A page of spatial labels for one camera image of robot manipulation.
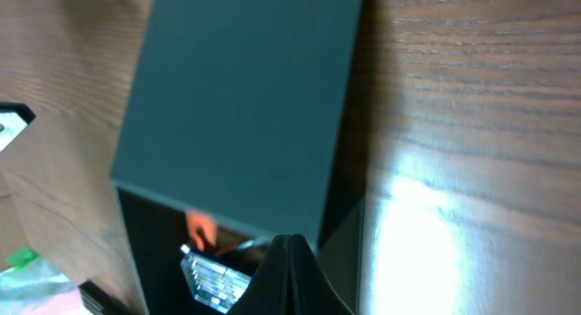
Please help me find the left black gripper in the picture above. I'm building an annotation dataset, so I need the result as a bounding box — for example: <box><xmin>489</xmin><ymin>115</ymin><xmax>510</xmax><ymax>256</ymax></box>
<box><xmin>0</xmin><ymin>102</ymin><xmax>35</xmax><ymax>152</ymax></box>

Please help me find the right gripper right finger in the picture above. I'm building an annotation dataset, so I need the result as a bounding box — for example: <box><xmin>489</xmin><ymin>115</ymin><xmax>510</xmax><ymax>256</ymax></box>
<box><xmin>289</xmin><ymin>234</ymin><xmax>353</xmax><ymax>315</ymax></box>

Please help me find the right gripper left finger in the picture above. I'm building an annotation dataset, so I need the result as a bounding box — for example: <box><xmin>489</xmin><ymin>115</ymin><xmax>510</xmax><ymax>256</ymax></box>
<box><xmin>228</xmin><ymin>235</ymin><xmax>290</xmax><ymax>315</ymax></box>

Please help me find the blue precision screwdriver set case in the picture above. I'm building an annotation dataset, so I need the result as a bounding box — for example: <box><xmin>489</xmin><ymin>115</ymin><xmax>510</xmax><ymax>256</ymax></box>
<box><xmin>181</xmin><ymin>244</ymin><xmax>251</xmax><ymax>314</ymax></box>

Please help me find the orange scraper wooden handle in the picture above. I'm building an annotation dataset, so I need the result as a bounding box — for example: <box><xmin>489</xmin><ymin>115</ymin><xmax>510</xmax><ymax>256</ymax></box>
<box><xmin>185</xmin><ymin>212</ymin><xmax>218</xmax><ymax>253</ymax></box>

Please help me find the dark green box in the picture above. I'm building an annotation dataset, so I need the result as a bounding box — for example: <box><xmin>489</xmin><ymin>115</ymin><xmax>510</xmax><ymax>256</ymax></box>
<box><xmin>112</xmin><ymin>0</ymin><xmax>363</xmax><ymax>314</ymax></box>

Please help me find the small steel claw hammer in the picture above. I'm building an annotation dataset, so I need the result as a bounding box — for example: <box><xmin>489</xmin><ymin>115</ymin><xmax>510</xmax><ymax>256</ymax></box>
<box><xmin>181</xmin><ymin>236</ymin><xmax>271</xmax><ymax>256</ymax></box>

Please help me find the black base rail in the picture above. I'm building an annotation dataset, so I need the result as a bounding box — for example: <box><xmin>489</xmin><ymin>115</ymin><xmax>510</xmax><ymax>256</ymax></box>
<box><xmin>79</xmin><ymin>281</ymin><xmax>131</xmax><ymax>315</ymax></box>

